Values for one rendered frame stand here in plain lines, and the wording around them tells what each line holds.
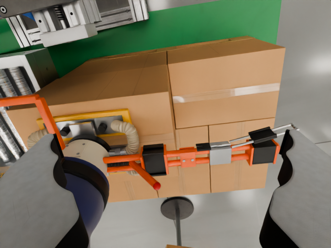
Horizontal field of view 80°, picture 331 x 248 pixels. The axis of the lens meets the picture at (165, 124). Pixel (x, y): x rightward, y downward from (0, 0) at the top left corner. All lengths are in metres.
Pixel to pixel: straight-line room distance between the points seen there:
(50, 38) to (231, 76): 0.84
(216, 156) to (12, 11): 0.68
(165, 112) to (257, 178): 1.06
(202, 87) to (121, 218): 2.12
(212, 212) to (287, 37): 2.01
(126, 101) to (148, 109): 0.08
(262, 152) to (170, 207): 1.97
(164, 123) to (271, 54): 0.70
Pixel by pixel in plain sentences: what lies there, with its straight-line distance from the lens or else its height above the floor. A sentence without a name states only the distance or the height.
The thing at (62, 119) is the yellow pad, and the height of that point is 0.96.
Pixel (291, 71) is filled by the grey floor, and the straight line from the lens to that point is 1.93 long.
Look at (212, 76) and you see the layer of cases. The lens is 1.12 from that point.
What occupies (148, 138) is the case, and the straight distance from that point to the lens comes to 0.78.
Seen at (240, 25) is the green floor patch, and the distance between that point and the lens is 1.68.
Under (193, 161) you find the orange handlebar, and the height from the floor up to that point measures 1.09.
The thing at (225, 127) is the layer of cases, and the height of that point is 0.54.
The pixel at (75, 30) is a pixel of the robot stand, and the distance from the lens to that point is 0.65.
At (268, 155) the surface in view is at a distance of 0.72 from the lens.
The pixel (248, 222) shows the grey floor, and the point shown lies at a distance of 3.03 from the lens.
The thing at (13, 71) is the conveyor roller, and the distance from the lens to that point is 1.35.
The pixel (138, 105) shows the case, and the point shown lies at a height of 0.94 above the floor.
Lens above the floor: 1.60
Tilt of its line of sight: 61 degrees down
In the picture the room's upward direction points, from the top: 180 degrees counter-clockwise
